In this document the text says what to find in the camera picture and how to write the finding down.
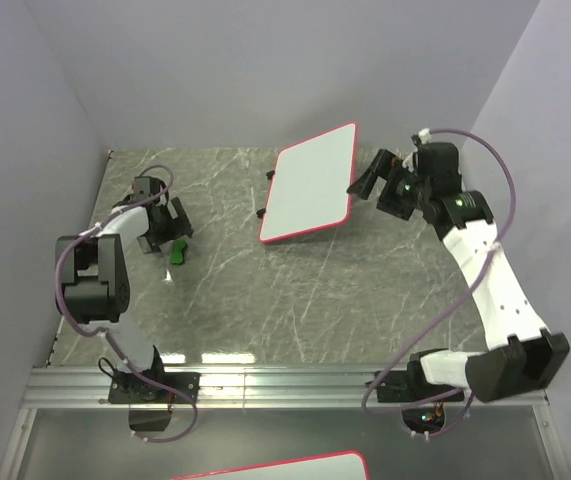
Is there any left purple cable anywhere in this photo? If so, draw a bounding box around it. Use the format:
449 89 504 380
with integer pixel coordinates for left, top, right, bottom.
53 164 200 444

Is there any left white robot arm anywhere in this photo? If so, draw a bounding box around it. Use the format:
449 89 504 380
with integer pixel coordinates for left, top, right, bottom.
54 194 193 403

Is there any aluminium mounting rail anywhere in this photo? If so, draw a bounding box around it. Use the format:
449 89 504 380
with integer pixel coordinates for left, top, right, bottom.
22 364 551 410

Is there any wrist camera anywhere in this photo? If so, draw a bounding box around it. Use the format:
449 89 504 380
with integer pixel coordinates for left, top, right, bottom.
415 142 461 182
132 175 167 202

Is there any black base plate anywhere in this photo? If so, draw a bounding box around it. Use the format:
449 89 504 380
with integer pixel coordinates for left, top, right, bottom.
372 368 465 405
108 372 200 405

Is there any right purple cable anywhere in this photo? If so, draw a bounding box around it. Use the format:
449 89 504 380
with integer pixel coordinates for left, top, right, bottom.
362 128 519 436

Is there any purple cable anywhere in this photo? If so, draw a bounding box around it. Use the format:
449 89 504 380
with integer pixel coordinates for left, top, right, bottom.
362 128 519 436
53 164 200 444

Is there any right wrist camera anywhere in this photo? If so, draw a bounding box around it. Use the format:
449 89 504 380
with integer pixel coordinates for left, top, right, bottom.
415 142 461 182

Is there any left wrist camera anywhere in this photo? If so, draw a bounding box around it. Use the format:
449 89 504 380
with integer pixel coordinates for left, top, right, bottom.
132 175 167 202

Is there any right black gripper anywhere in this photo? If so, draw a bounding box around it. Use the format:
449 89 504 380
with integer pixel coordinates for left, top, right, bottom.
346 149 432 221

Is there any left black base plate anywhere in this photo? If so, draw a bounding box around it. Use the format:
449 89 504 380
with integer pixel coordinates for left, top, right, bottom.
108 372 200 405

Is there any green whiteboard eraser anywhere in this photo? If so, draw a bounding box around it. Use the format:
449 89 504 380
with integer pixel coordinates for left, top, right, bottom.
168 238 188 265

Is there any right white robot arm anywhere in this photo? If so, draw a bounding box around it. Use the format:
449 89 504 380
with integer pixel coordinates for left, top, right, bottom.
348 142 570 404

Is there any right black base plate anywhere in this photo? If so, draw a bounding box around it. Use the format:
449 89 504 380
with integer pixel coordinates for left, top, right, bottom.
372 368 465 405

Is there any pink framed whiteboard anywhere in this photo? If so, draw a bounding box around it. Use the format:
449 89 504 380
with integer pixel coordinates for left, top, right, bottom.
258 122 358 244
178 451 370 480

